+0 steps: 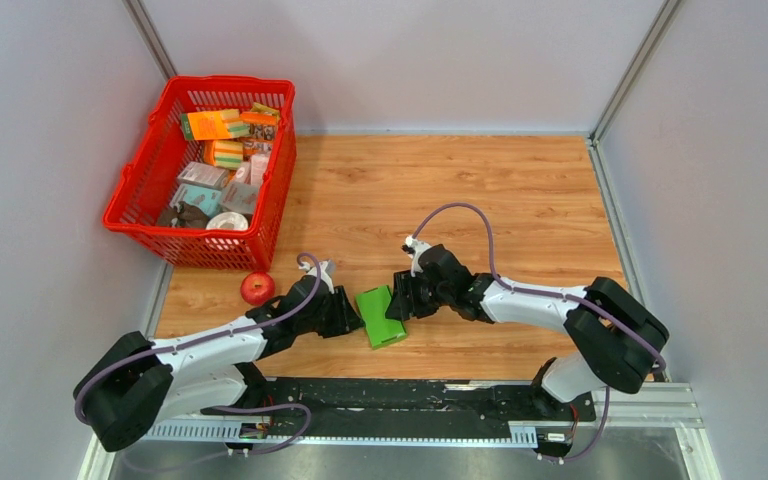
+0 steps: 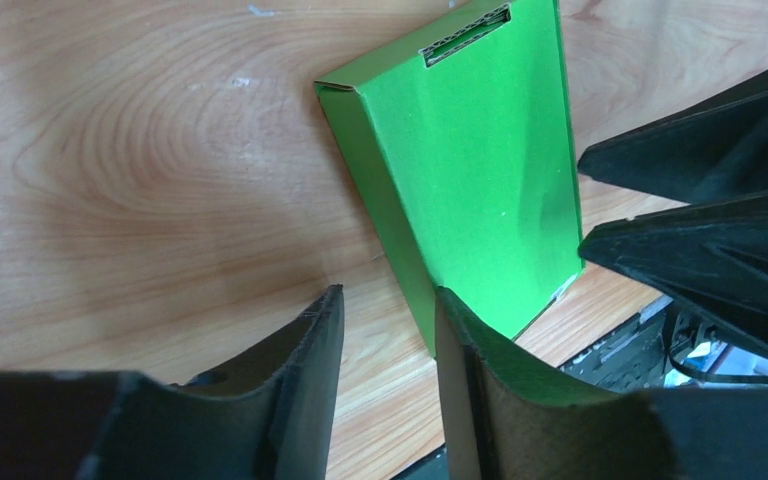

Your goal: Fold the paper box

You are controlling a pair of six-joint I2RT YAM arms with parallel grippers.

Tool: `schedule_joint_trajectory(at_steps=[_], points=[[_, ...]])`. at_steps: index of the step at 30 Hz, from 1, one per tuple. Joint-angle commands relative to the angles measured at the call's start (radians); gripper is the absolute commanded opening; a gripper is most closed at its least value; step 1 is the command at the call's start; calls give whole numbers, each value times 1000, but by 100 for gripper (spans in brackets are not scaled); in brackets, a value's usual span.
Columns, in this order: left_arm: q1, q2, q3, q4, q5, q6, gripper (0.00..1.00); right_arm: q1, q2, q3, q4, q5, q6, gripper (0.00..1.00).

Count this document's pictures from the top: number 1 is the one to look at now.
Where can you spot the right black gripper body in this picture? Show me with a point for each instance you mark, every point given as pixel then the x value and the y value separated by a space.
pixel 429 297

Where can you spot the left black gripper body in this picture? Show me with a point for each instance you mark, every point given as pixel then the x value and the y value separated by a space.
pixel 321 323

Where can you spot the green paper box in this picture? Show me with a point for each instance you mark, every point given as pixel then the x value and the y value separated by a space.
pixel 381 331

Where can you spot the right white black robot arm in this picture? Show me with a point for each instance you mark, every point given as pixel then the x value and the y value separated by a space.
pixel 618 341

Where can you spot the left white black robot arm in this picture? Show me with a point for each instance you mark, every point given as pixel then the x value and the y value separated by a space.
pixel 139 382

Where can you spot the red apple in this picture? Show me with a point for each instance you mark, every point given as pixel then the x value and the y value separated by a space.
pixel 257 288

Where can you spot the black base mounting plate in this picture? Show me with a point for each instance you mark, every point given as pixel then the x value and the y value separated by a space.
pixel 416 409

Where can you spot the white tape roll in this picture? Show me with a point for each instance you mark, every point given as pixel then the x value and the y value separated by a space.
pixel 229 220

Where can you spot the grey pink carton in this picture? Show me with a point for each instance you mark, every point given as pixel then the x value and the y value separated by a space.
pixel 239 197

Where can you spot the teal small carton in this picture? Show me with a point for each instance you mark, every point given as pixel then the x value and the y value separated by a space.
pixel 206 199

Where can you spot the striped sponge stack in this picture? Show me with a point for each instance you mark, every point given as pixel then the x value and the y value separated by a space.
pixel 227 154

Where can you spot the grey small carton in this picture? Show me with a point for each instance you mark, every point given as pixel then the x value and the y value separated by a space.
pixel 203 175

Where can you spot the orange sponge pack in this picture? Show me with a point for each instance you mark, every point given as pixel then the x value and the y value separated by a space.
pixel 213 125

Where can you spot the red plastic basket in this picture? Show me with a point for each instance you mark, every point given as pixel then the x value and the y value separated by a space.
pixel 148 181

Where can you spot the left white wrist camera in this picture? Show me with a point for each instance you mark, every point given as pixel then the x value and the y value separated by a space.
pixel 323 270

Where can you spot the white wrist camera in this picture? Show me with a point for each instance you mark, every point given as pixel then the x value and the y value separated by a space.
pixel 323 270
pixel 415 248

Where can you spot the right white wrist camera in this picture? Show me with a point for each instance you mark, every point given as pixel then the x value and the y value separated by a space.
pixel 415 248

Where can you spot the aluminium frame rail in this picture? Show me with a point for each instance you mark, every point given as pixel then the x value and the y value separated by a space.
pixel 657 433

